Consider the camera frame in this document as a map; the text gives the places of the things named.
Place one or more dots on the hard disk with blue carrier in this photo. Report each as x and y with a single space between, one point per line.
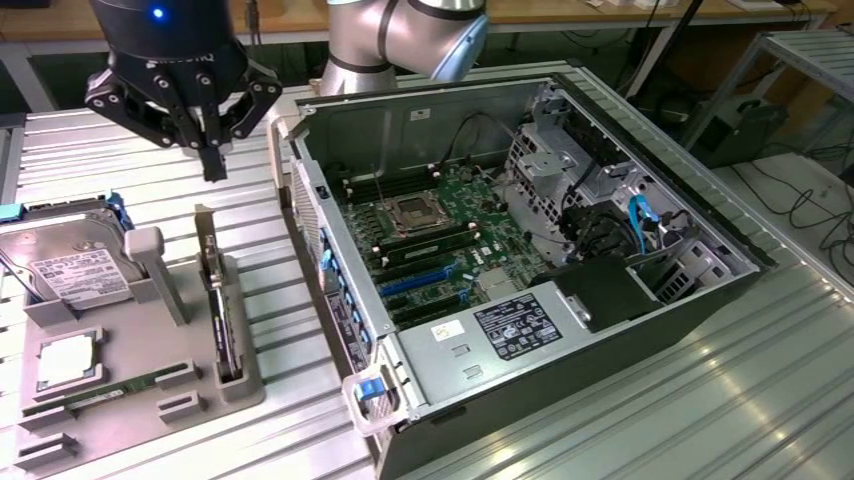
67 255

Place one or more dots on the blue case latch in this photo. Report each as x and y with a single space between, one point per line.
371 390

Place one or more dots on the silver CPU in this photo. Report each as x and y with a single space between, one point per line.
66 361

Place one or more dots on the graphics card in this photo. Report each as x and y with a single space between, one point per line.
217 280

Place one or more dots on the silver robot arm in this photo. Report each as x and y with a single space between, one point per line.
394 40

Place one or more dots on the silver power supply unit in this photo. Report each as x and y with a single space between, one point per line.
494 340

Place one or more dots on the grey metal slat shelf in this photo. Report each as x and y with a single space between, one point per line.
801 60

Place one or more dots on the wooden desk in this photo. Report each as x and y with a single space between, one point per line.
601 15

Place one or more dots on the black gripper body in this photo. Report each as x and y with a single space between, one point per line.
167 35

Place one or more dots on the green motherboard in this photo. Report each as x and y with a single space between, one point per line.
434 225

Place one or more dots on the blue expansion slot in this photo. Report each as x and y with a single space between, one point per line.
417 280

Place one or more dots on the green RAM stick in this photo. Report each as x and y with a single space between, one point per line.
100 392

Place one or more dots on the grey parts rack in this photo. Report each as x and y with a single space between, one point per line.
134 350

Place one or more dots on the silver disk bay cage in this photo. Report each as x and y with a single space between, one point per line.
550 160

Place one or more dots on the black box device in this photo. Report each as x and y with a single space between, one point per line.
744 132

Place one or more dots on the black plastic fan shroud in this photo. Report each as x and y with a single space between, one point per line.
601 292

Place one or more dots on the open black PC case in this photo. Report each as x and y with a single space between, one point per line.
534 280

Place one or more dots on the installed RAM stick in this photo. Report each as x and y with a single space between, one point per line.
427 247

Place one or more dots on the silver chipset heatsink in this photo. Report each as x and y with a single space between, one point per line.
499 282

